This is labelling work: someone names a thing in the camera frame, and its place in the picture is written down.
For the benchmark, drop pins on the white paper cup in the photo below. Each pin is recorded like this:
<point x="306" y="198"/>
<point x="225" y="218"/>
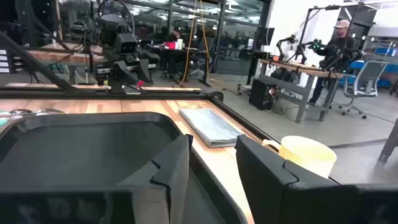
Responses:
<point x="180" y="43"/>

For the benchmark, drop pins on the black computer tower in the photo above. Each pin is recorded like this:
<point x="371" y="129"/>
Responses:
<point x="261" y="95"/>

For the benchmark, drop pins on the black metal table frame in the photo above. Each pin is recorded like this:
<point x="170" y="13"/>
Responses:
<point x="93" y="94"/>

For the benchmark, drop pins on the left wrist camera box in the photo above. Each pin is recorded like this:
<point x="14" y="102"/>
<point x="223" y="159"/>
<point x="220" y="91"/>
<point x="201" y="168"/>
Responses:
<point x="128" y="45"/>

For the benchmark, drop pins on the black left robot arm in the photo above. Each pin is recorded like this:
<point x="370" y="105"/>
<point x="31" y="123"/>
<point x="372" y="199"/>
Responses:
<point x="110" y="28"/>

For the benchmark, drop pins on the light orange mug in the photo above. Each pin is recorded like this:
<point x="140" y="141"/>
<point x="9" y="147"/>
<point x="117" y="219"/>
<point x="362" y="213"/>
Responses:
<point x="308" y="155"/>

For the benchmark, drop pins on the wooden background table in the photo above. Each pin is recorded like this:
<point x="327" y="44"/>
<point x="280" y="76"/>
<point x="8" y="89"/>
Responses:
<point x="62" y="56"/>

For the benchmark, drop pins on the black metal leg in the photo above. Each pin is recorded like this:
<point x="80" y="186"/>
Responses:
<point x="388" y="146"/>

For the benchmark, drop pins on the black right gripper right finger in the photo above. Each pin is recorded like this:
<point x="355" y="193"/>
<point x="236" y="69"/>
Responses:
<point x="264" y="180"/>

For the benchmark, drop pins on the black monitor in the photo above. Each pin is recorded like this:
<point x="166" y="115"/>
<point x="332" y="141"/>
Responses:
<point x="264" y="37"/>

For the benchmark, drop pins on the black device with white labels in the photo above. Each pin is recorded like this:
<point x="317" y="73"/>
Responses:
<point x="14" y="60"/>

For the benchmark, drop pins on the red box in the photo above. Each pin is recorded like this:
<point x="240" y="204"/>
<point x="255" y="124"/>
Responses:
<point x="169" y="45"/>

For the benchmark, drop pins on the black plastic serving tray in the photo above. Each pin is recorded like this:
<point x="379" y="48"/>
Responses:
<point x="77" y="149"/>

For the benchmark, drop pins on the wooden workbench with grey legs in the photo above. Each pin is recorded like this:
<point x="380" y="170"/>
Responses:
<point x="303" y="71"/>

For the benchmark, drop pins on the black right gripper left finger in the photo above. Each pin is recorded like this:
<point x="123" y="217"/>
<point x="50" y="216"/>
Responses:
<point x="168" y="174"/>

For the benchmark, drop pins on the grey office chair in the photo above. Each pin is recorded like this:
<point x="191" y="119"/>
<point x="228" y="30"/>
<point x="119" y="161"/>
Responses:
<point x="368" y="77"/>

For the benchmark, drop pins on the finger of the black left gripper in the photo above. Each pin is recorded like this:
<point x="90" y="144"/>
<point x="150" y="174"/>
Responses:
<point x="122" y="79"/>
<point x="145" y="71"/>

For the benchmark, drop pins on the black background gantry frame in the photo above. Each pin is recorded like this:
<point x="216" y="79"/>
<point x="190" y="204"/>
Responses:
<point x="306" y="25"/>

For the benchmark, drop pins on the dark background desk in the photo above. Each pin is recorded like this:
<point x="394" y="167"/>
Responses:
<point x="186" y="51"/>

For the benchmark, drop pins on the person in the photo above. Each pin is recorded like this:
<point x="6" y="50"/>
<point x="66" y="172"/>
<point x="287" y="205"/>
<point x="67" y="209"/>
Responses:
<point x="342" y="43"/>

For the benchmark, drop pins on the grey cloth napkin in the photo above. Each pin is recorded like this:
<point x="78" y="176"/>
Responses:
<point x="208" y="126"/>

